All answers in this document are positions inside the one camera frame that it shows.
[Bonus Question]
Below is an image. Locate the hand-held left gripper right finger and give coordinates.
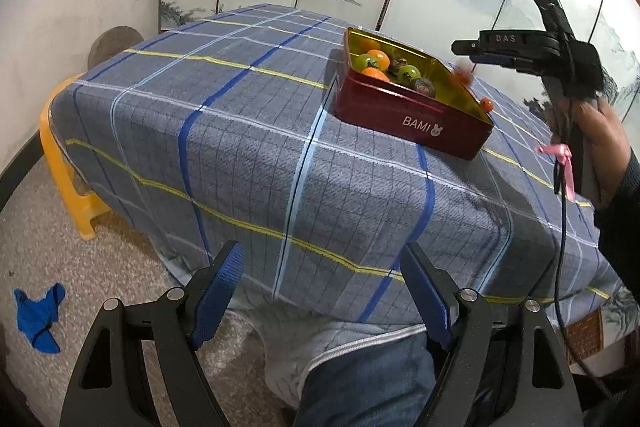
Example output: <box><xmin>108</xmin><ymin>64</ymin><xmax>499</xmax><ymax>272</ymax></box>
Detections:
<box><xmin>400</xmin><ymin>242</ymin><xmax>585</xmax><ymax>427</ymax></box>

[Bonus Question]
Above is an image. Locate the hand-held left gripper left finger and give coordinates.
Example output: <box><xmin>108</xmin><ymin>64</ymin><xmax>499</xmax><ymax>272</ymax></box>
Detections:
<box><xmin>59</xmin><ymin>241</ymin><xmax>246</xmax><ymax>427</ymax></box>

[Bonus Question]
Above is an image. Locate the gold-lined red tin box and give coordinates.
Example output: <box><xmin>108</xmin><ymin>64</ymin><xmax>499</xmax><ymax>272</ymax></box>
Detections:
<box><xmin>334</xmin><ymin>27</ymin><xmax>496</xmax><ymax>162</ymax></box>

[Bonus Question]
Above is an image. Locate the person's right forearm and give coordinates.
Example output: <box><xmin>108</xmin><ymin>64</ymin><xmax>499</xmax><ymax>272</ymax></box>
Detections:
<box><xmin>592</xmin><ymin>152</ymin><xmax>640</xmax><ymax>308</ymax></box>

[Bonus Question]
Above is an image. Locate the person's right hand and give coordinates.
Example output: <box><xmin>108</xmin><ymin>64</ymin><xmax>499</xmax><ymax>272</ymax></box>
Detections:
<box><xmin>549</xmin><ymin>98</ymin><xmax>632</xmax><ymax>210</ymax></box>

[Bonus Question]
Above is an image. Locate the grey quilted cloth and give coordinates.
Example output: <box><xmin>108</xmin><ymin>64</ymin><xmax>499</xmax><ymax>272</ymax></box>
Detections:
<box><xmin>160</xmin><ymin>252</ymin><xmax>431</xmax><ymax>408</ymax></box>

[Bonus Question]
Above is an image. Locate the pink ribbon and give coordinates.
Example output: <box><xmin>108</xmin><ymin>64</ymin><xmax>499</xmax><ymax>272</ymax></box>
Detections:
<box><xmin>536</xmin><ymin>144</ymin><xmax>576</xmax><ymax>200</ymax></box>

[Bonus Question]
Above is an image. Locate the person's blue jeans leg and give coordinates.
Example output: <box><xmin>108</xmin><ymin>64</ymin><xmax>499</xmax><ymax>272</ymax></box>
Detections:
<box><xmin>294</xmin><ymin>332</ymin><xmax>496</xmax><ymax>427</ymax></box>

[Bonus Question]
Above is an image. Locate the blue plaid tablecloth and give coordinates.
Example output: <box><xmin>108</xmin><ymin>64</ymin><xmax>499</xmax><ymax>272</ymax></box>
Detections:
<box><xmin>50</xmin><ymin>3</ymin><xmax>623</xmax><ymax>325</ymax></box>

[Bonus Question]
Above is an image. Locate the blue cloth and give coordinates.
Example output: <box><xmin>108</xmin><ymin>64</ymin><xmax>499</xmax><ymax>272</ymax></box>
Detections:
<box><xmin>13</xmin><ymin>283</ymin><xmax>67</xmax><ymax>354</ymax></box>

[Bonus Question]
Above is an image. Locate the yellow-orange plastic stool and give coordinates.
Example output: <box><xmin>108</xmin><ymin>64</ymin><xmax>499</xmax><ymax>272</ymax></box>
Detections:
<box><xmin>39</xmin><ymin>74</ymin><xmax>108</xmax><ymax>240</ymax></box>

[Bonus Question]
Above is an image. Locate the grey round stone disc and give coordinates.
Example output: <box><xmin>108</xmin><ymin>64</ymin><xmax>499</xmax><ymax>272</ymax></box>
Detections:
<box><xmin>86</xmin><ymin>25</ymin><xmax>145</xmax><ymax>70</ymax></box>

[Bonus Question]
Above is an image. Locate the black cable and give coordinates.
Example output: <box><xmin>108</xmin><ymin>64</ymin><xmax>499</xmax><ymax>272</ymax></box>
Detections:
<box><xmin>552</xmin><ymin>157</ymin><xmax>621</xmax><ymax>403</ymax></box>

